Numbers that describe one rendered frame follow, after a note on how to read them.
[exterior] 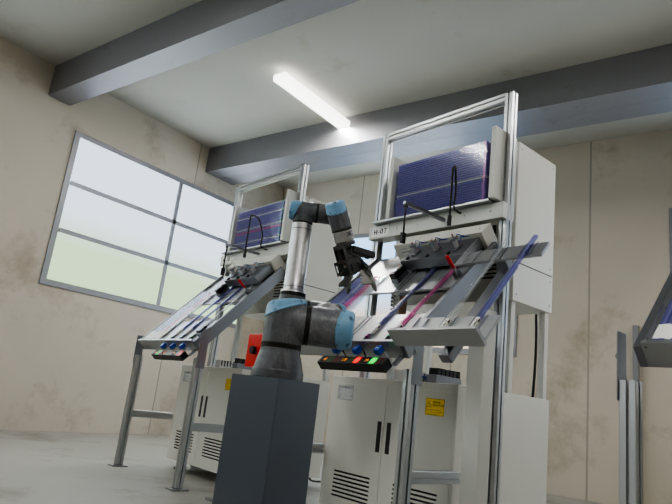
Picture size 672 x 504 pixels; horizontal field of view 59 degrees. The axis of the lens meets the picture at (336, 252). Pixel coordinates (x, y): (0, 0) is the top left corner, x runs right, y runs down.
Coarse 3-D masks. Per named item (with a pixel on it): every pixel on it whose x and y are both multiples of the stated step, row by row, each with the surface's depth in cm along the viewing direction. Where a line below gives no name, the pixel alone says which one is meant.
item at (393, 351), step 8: (352, 344) 219; (360, 344) 215; (368, 344) 212; (376, 344) 209; (384, 344) 206; (392, 344) 204; (304, 352) 243; (312, 352) 239; (320, 352) 235; (328, 352) 232; (344, 352) 226; (352, 352) 221; (368, 352) 215; (384, 352) 209; (392, 352) 206; (400, 352) 203
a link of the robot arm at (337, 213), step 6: (330, 204) 212; (336, 204) 212; (342, 204) 213; (330, 210) 212; (336, 210) 212; (342, 210) 213; (330, 216) 213; (336, 216) 212; (342, 216) 212; (348, 216) 215; (330, 222) 214; (336, 222) 212; (342, 222) 212; (348, 222) 214; (336, 228) 213; (342, 228) 213; (348, 228) 213
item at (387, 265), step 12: (384, 264) 285; (396, 264) 277; (360, 276) 285; (408, 276) 256; (420, 276) 250; (432, 276) 244; (384, 288) 256; (396, 288) 250; (408, 288) 244; (420, 288) 239; (432, 288) 233; (444, 288) 229
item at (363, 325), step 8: (360, 320) 237; (368, 320) 233; (376, 320) 230; (392, 320) 223; (400, 320) 220; (408, 320) 216; (360, 328) 230; (368, 328) 227; (384, 328) 220; (360, 336) 223; (376, 336) 217; (384, 336) 214
